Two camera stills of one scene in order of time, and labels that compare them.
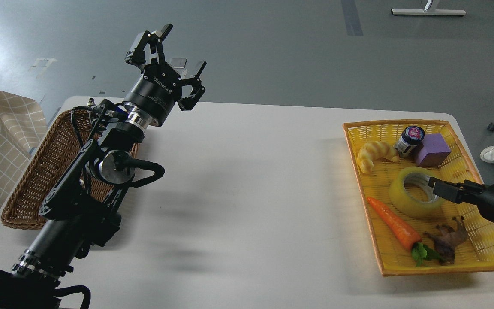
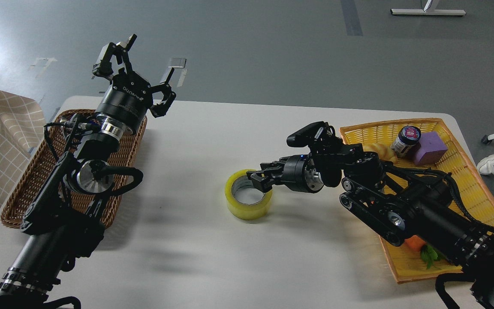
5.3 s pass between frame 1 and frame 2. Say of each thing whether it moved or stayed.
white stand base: stayed
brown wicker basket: stayed
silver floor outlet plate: stayed
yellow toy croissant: stayed
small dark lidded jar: stayed
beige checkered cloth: stayed
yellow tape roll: moved
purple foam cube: stayed
